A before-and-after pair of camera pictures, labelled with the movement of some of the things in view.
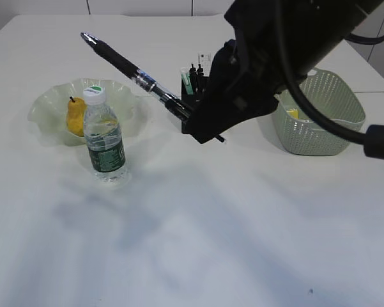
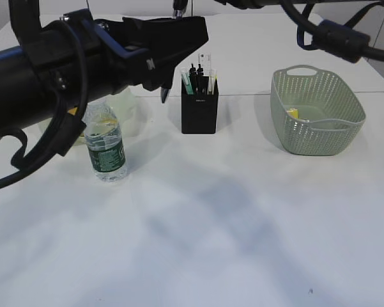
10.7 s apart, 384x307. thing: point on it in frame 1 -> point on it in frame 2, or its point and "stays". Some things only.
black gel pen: (193, 80) stays
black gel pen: (174, 103) -> (180, 7)
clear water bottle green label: (103, 138) stays
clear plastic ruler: (204, 59) stays
